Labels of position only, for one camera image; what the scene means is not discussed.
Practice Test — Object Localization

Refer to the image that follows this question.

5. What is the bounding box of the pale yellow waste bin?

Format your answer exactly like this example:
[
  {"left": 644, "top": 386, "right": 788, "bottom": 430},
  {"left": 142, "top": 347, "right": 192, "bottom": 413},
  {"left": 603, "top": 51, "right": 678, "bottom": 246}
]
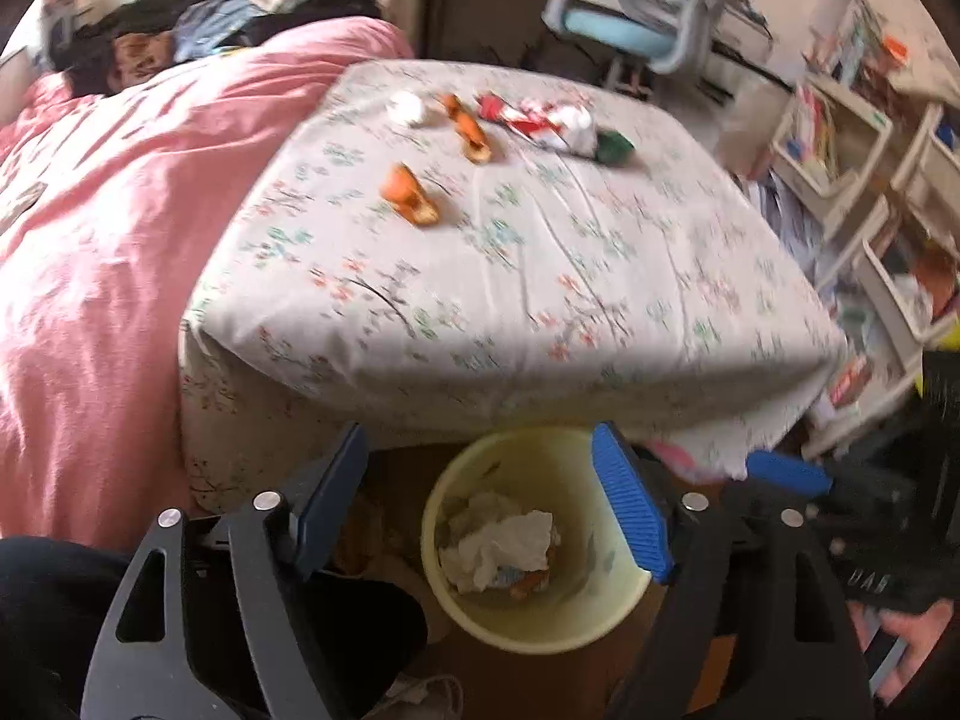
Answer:
[{"left": 420, "top": 427, "right": 653, "bottom": 653}]

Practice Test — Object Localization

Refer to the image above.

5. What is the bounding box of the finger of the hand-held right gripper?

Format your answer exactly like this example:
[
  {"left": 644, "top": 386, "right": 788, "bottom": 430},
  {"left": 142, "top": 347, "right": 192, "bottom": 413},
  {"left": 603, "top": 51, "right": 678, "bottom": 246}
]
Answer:
[{"left": 745, "top": 448, "right": 833, "bottom": 497}]

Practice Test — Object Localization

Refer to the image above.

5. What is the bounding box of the curled orange peel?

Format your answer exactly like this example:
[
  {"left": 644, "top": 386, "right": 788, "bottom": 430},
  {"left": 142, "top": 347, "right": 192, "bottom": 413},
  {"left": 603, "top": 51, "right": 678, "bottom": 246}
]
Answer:
[{"left": 379, "top": 163, "right": 442, "bottom": 227}]

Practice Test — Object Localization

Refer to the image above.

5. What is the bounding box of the white bookshelf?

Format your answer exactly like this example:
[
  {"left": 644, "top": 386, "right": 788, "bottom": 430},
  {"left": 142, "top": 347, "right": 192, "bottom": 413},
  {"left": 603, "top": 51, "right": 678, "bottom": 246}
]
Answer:
[{"left": 772, "top": 67, "right": 960, "bottom": 458}]

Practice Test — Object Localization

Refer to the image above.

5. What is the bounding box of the long orange peel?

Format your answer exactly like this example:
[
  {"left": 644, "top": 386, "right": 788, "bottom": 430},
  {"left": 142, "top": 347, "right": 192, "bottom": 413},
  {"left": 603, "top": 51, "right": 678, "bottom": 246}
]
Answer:
[{"left": 441, "top": 94, "right": 492, "bottom": 164}]

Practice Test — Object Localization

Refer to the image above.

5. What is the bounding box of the small crumpled white tissue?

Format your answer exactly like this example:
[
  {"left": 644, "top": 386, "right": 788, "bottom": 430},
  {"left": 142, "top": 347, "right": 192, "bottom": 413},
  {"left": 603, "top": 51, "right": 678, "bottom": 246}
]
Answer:
[{"left": 386, "top": 90, "right": 428, "bottom": 127}]

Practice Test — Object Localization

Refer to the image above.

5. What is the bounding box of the large white tissue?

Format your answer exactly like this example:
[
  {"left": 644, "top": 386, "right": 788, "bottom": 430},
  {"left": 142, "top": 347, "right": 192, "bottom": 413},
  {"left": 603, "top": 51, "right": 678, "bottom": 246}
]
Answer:
[{"left": 439, "top": 493, "right": 560, "bottom": 593}]

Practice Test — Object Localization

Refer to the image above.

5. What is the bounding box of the green wrapper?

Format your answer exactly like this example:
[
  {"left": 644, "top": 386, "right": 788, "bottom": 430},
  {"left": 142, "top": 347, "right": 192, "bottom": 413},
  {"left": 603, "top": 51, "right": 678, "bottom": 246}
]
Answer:
[{"left": 596, "top": 130, "right": 635, "bottom": 166}]

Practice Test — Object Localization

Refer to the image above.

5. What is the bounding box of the brown garment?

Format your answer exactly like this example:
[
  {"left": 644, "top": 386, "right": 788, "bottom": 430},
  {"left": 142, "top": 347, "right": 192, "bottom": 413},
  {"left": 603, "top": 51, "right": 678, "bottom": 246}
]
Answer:
[{"left": 112, "top": 34, "right": 177, "bottom": 83}]

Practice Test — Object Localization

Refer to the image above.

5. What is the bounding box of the person's right hand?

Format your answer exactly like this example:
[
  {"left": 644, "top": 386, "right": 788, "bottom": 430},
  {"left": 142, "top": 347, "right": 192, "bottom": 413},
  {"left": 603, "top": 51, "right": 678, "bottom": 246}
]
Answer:
[{"left": 874, "top": 598, "right": 960, "bottom": 704}]

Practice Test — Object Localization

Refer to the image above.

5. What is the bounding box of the black clothing pile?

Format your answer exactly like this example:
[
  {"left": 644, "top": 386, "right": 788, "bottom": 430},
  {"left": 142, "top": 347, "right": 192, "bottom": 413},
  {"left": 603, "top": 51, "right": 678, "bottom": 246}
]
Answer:
[{"left": 52, "top": 0, "right": 226, "bottom": 98}]

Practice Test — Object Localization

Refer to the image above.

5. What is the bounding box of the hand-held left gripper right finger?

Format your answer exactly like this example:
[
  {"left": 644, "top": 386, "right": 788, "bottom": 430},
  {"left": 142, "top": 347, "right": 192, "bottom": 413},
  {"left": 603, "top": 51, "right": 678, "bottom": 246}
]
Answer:
[{"left": 591, "top": 422, "right": 875, "bottom": 720}]

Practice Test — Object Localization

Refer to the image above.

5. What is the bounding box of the pink duvet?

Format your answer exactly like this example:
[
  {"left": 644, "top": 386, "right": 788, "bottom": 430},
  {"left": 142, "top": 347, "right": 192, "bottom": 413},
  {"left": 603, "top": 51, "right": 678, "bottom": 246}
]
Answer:
[{"left": 0, "top": 15, "right": 417, "bottom": 548}]

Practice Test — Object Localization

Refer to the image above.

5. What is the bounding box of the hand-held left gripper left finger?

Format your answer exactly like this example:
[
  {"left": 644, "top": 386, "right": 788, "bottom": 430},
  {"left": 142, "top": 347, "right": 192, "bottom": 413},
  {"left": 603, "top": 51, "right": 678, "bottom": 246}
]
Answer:
[{"left": 81, "top": 424, "right": 370, "bottom": 720}]

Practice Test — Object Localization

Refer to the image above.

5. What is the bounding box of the blue and grey desk chair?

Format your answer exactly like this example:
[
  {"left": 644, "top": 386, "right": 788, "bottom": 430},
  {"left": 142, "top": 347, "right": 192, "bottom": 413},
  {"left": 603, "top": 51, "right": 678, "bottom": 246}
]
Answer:
[{"left": 544, "top": 0, "right": 758, "bottom": 95}]

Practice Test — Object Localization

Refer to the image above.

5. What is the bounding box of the blue denim garment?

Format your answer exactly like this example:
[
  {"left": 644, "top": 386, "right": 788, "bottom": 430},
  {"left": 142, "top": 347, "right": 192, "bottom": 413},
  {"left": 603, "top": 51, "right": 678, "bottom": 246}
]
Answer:
[{"left": 172, "top": 0, "right": 267, "bottom": 61}]

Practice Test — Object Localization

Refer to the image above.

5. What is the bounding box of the red and white snack wrapper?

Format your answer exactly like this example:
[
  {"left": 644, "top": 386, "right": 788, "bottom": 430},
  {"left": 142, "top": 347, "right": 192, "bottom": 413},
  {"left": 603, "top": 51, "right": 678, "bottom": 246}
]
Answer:
[{"left": 478, "top": 92, "right": 601, "bottom": 158}]

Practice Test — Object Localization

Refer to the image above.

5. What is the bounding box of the pile of papers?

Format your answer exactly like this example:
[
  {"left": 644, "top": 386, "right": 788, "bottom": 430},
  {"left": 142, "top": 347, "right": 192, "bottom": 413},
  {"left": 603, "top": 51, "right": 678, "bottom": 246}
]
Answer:
[{"left": 742, "top": 165, "right": 818, "bottom": 278}]

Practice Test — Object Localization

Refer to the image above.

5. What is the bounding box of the black folded garment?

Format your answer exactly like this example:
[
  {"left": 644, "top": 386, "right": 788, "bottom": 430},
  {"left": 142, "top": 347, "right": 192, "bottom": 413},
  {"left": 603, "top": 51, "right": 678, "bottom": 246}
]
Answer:
[{"left": 225, "top": 0, "right": 383, "bottom": 50}]

